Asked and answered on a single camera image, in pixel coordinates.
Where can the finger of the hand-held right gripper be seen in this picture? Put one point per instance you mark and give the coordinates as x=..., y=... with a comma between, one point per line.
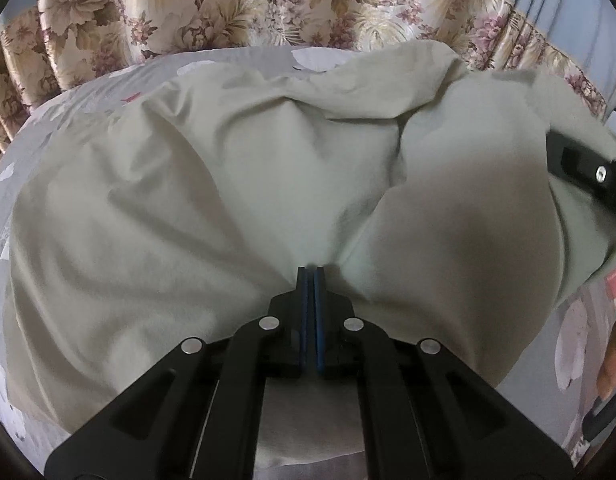
x=588, y=167

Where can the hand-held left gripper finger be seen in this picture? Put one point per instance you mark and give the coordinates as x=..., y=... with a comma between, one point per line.
x=308, y=312
x=320, y=312

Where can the pale green garment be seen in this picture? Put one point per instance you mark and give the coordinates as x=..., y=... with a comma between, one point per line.
x=227, y=200

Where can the person's right hand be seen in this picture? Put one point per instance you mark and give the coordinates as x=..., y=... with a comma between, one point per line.
x=615, y=360

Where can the grey printed bed sheet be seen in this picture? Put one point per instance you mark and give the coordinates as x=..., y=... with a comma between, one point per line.
x=72, y=105

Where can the floral curtain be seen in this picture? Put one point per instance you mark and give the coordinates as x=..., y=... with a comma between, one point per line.
x=197, y=5

